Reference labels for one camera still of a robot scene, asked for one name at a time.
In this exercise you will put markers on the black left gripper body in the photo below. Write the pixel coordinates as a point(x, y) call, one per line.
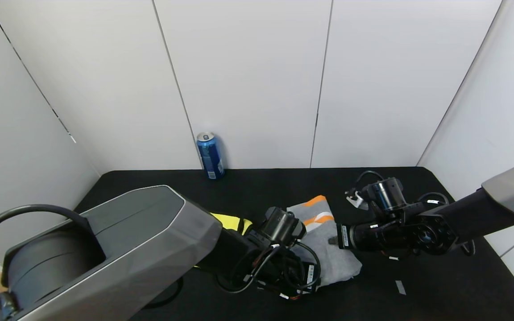
point(310, 271)

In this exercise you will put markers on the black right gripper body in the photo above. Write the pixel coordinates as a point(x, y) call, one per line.
point(344, 236)

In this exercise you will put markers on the grey towel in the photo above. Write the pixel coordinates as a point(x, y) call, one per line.
point(333, 254)

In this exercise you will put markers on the yellow towel with black trim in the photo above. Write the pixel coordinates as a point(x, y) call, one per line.
point(232, 220)

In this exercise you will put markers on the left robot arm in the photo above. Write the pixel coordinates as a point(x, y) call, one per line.
point(127, 249)

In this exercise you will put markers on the clear tape piece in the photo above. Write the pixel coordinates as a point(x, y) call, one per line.
point(400, 287)

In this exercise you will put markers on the blue drink can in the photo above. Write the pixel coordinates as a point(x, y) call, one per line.
point(211, 157)

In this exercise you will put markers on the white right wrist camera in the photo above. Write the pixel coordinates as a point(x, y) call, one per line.
point(356, 199)

